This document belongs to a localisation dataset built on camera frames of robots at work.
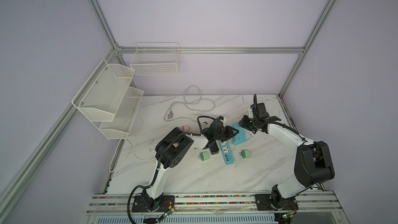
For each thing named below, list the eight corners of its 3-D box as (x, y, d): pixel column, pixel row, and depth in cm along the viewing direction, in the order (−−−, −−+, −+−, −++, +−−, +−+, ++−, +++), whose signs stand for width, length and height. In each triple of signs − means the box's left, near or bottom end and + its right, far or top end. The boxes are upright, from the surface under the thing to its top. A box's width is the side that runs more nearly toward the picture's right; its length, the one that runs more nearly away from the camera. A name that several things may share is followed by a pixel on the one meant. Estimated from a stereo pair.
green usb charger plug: (198, 162, 89) (198, 160, 87) (197, 154, 92) (197, 153, 90) (209, 159, 90) (209, 157, 88) (207, 152, 93) (207, 150, 91)
